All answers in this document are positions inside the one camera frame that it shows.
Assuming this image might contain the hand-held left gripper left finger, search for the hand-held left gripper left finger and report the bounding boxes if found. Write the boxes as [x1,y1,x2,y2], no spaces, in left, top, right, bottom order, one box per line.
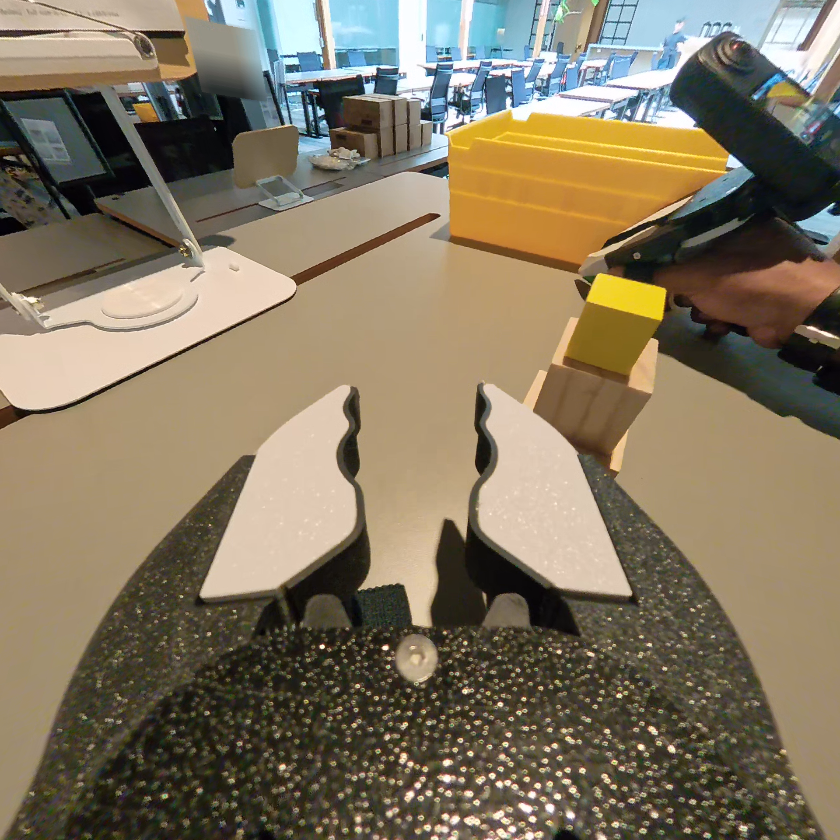
[198,385,370,632]

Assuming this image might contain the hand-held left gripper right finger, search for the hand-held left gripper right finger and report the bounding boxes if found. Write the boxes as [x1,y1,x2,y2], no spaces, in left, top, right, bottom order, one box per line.
[466,382,635,635]

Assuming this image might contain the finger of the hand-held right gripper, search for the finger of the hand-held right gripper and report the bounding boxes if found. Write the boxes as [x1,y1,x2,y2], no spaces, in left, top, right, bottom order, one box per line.
[574,261,678,311]
[579,196,698,277]

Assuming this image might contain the yellow wooden cube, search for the yellow wooden cube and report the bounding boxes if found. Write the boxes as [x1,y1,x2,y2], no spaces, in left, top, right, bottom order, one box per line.
[565,273,668,377]

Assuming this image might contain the natural wooden cube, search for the natural wooden cube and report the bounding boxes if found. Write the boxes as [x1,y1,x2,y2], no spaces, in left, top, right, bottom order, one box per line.
[533,318,660,455]
[523,370,633,478]

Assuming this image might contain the person's right hand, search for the person's right hand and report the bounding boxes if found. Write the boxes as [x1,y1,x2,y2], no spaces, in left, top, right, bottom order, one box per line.
[661,215,840,350]

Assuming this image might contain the yellow plastic bin stack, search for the yellow plastic bin stack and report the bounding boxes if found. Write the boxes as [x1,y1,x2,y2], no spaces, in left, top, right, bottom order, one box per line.
[445,109,731,271]

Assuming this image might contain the rows of long tables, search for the rows of long tables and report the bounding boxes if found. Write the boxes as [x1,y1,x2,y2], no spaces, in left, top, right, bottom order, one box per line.
[282,56,685,127]

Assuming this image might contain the group of black office chairs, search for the group of black office chairs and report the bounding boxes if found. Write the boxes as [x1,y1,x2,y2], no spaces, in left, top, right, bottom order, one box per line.
[294,39,658,127]

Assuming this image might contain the stack of cardboard boxes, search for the stack of cardboard boxes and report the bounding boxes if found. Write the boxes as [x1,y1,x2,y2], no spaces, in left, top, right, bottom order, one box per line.
[329,93,434,160]

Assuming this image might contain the small white phone stand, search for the small white phone stand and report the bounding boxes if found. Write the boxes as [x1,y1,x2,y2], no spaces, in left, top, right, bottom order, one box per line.
[255,175,315,211]

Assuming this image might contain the white crumpled paper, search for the white crumpled paper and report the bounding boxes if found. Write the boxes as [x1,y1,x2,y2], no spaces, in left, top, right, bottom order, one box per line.
[309,149,372,172]

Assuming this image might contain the tan rounded panel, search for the tan rounded panel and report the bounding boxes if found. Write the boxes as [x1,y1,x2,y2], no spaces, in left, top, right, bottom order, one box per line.
[232,124,301,189]

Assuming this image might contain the dark monitor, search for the dark monitor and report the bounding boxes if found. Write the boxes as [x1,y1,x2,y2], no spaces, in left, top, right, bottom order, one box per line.
[0,91,116,193]

